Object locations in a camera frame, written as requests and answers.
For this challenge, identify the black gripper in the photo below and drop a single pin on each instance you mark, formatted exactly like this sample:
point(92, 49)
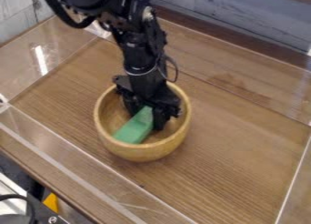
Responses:
point(144, 88)

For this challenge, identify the green rectangular block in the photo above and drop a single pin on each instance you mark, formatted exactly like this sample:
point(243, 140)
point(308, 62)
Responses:
point(136, 129)

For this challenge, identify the brown wooden bowl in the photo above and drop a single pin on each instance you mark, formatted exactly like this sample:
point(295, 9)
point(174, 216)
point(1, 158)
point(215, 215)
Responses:
point(110, 117)

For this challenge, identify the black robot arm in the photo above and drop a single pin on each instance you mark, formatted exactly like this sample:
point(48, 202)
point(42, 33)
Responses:
point(129, 20)

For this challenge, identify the black device with screw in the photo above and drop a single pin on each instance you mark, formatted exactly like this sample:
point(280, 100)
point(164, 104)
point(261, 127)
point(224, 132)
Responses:
point(44, 215)

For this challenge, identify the clear acrylic tray wall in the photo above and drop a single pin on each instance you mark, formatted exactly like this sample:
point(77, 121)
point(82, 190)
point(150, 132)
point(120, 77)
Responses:
point(48, 135)

